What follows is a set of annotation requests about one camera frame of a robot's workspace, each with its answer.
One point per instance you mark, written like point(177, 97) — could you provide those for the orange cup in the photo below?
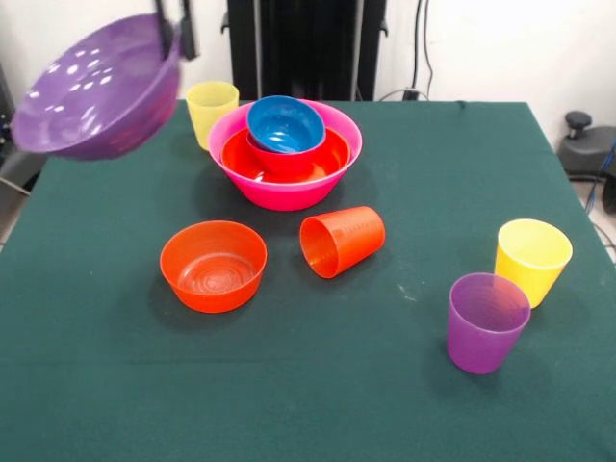
point(351, 238)

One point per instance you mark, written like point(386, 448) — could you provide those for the black pedestal foot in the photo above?
point(19, 173)
point(587, 149)

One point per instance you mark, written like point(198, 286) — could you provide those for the large orange bowl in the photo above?
point(236, 159)

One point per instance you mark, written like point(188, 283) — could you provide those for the small pink-red bowl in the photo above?
point(284, 161)

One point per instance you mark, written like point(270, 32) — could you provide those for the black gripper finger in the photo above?
point(189, 29)
point(164, 29)

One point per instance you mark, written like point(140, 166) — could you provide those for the small blue bowl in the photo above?
point(284, 122)

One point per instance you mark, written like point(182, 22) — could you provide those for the purple cup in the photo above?
point(481, 341)

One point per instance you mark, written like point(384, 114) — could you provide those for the purple bowl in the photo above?
point(96, 96)

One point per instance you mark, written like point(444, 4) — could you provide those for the small orange bowl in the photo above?
point(214, 296)

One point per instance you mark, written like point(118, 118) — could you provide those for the large pink bowl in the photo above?
point(289, 195)

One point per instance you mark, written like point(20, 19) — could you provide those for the bright yellow cup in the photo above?
point(529, 269)

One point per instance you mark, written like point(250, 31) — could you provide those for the pale yellow cup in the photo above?
point(204, 113)

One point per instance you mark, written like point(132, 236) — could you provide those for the dark green tablecloth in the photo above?
point(308, 385)

